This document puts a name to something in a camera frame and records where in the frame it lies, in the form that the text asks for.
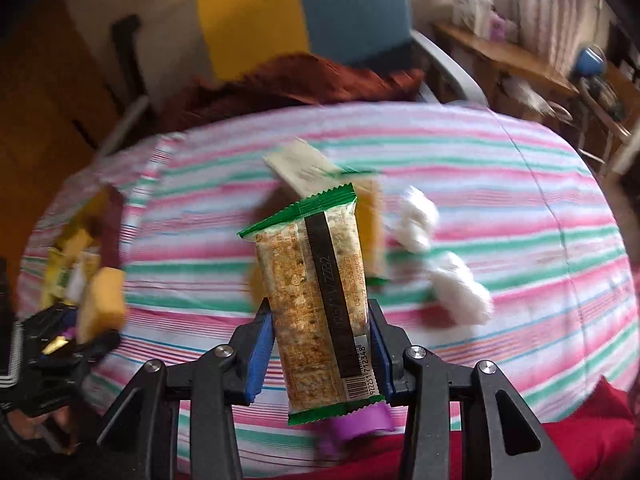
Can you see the red cloth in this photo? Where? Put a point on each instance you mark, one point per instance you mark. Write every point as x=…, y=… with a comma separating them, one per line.
x=575, y=435

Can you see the wooden cabinet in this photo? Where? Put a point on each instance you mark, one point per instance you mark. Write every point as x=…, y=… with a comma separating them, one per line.
x=40, y=85

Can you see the green-edged snack bar packet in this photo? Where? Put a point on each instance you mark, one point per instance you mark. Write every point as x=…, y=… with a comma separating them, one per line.
x=310, y=310
x=372, y=230

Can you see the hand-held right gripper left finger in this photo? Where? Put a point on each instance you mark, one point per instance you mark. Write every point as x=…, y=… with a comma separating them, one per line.
x=260, y=355

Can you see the gold tin box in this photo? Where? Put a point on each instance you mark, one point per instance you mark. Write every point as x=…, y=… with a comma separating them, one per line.
x=95, y=210

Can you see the blue desk lamp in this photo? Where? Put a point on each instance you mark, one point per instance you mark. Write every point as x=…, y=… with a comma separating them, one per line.
x=590, y=62

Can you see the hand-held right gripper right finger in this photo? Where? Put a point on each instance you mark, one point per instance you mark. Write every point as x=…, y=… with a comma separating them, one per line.
x=381, y=355

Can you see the pink green striped tablecloth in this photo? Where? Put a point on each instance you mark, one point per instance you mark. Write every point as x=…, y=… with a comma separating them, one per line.
x=525, y=210

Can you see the white plastic bundle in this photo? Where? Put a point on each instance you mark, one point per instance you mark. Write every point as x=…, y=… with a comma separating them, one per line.
x=460, y=290
x=415, y=220

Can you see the person's left hand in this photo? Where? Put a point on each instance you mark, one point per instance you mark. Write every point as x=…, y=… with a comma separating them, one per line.
x=60, y=425

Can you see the white printed box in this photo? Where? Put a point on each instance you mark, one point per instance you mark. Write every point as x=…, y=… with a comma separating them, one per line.
x=472, y=10

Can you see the grey yellow blue chair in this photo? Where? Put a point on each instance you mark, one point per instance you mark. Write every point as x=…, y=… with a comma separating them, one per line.
x=350, y=10

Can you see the white carton box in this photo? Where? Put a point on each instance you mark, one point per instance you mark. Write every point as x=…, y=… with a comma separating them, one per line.
x=295, y=162

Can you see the yellow sponge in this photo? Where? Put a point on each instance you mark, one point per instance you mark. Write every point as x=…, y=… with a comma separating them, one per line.
x=102, y=300

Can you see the patterned curtain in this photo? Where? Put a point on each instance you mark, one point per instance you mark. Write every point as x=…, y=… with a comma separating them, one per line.
x=555, y=10

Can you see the purple snack packet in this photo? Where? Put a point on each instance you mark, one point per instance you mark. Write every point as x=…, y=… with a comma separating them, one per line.
x=355, y=422

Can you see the brown quilted jacket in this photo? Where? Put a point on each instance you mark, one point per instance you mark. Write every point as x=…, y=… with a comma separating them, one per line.
x=300, y=80

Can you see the small purple box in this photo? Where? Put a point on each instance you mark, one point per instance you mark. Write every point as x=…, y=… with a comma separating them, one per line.
x=502, y=27

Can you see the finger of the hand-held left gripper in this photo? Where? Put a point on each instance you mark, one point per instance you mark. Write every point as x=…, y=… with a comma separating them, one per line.
x=50, y=319
x=102, y=344

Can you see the wooden side shelf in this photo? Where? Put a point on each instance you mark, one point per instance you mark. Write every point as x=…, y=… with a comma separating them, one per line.
x=500, y=55

